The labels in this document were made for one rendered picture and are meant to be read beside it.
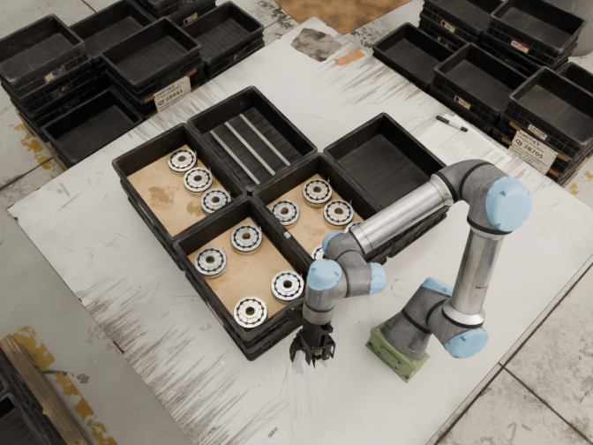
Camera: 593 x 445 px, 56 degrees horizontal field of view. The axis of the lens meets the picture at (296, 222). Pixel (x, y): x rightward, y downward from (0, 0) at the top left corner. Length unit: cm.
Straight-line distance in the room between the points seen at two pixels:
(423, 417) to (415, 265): 51
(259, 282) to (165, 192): 48
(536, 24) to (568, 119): 65
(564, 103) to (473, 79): 46
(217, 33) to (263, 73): 77
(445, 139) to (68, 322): 186
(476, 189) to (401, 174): 66
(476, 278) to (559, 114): 155
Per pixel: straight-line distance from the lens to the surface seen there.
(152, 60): 296
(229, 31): 324
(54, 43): 321
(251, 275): 178
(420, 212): 146
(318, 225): 187
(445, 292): 167
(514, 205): 139
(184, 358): 185
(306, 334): 143
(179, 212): 193
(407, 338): 170
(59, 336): 279
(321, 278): 127
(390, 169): 204
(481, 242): 145
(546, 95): 298
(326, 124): 231
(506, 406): 266
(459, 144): 234
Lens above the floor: 243
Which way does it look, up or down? 59 degrees down
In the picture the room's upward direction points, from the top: 1 degrees clockwise
